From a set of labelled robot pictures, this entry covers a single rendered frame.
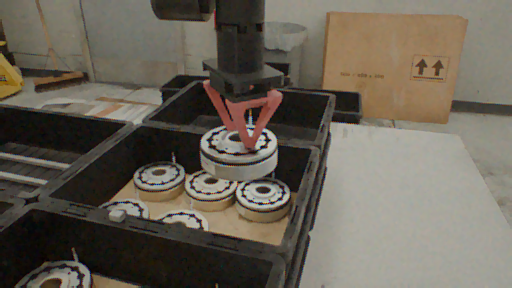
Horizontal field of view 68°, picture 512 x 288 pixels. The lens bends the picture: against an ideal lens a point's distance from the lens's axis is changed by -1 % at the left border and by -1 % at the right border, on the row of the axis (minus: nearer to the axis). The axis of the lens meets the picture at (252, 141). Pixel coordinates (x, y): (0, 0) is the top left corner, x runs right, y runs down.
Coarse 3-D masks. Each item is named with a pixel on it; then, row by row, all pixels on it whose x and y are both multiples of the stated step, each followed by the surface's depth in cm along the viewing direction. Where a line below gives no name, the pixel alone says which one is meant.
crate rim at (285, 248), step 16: (160, 128) 80; (176, 128) 80; (112, 144) 74; (288, 144) 74; (96, 160) 69; (304, 176) 64; (48, 192) 59; (304, 192) 60; (80, 208) 56; (96, 208) 56; (304, 208) 58; (144, 224) 53; (160, 224) 53; (176, 224) 53; (288, 224) 53; (224, 240) 50; (240, 240) 50; (288, 240) 50; (288, 256) 49
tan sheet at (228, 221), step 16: (128, 192) 77; (160, 208) 72; (176, 208) 72; (192, 208) 72; (208, 224) 68; (224, 224) 68; (240, 224) 68; (256, 224) 68; (272, 224) 68; (256, 240) 64; (272, 240) 64
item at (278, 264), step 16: (32, 208) 56; (48, 208) 56; (64, 208) 56; (0, 224) 53; (96, 224) 53; (112, 224) 53; (128, 224) 53; (176, 240) 50; (192, 240) 50; (208, 240) 50; (240, 256) 48; (256, 256) 47; (272, 256) 47; (272, 272) 45
